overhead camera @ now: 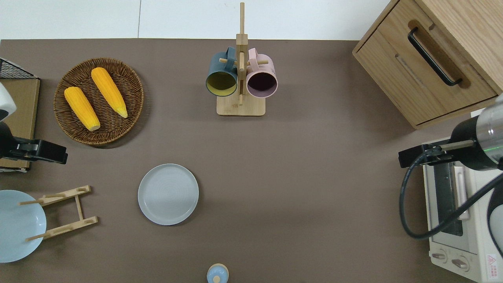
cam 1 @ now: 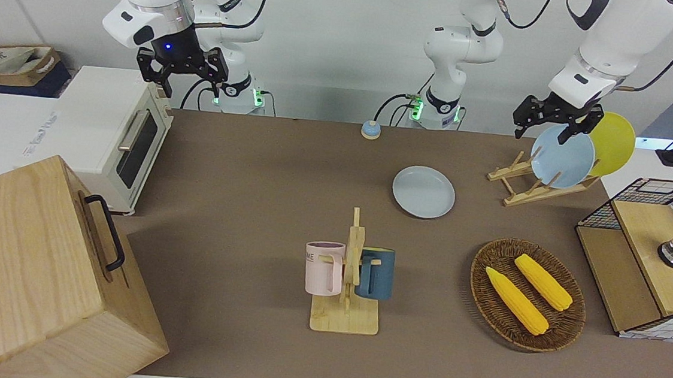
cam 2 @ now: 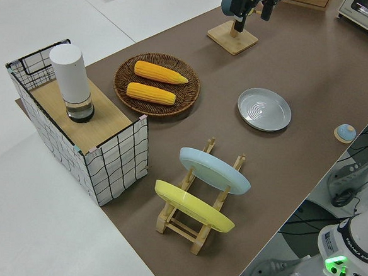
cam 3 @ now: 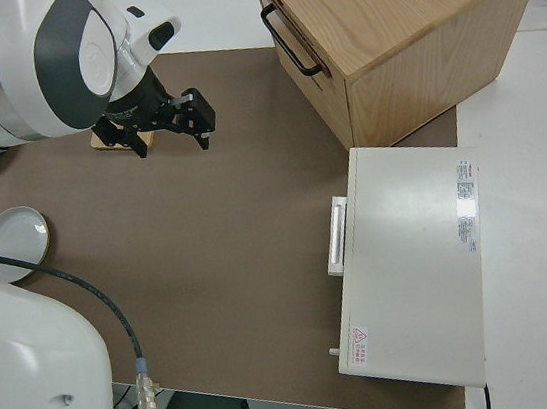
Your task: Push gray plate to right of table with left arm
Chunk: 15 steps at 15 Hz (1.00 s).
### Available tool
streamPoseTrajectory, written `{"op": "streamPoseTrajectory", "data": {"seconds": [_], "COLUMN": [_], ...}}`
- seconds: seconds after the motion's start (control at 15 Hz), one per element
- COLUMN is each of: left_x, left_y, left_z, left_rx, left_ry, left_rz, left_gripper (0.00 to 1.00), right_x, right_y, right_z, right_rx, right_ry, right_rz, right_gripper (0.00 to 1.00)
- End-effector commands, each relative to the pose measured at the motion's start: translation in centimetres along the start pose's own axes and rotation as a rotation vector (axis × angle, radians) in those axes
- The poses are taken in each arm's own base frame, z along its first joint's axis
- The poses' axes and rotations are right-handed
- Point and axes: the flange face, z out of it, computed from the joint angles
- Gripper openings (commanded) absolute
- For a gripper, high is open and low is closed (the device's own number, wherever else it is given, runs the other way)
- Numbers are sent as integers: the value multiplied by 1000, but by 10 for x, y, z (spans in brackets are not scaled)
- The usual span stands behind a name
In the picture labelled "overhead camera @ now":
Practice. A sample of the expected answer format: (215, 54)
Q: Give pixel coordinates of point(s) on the wooden mug tree stand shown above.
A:
(240, 107)

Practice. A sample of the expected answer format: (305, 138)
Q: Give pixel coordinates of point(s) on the white toaster oven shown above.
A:
(477, 236)

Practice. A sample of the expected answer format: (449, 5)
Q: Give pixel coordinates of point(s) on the wooden plate rack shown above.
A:
(78, 206)

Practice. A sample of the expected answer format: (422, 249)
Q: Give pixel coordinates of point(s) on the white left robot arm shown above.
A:
(5, 98)

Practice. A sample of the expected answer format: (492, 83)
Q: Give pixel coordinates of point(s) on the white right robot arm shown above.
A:
(477, 145)

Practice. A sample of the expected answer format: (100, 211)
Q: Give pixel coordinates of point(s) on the wooden drawer cabinet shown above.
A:
(393, 78)

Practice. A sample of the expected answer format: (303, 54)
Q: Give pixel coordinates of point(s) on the gray round plate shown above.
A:
(168, 194)

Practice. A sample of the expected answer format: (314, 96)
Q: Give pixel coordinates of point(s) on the wooden board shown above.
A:
(25, 110)

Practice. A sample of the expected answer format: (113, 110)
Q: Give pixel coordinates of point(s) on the blue round bell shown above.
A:
(217, 274)

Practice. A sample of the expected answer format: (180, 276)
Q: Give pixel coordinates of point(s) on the toaster oven knob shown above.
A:
(459, 263)
(438, 256)

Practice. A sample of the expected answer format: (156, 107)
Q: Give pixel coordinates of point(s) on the round brown wicker basket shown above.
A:
(118, 129)

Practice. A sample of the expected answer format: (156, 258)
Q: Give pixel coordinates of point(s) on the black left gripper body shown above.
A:
(49, 153)

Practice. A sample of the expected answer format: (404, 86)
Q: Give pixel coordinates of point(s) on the yellow corn cob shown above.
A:
(109, 91)
(81, 108)

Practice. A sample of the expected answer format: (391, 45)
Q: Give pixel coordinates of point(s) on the teal mug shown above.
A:
(220, 67)

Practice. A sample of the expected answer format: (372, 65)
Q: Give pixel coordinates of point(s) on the pink mug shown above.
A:
(264, 67)

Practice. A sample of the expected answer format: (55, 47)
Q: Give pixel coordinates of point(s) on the light blue plate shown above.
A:
(17, 228)

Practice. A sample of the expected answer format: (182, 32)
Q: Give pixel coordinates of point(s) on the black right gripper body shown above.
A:
(412, 156)

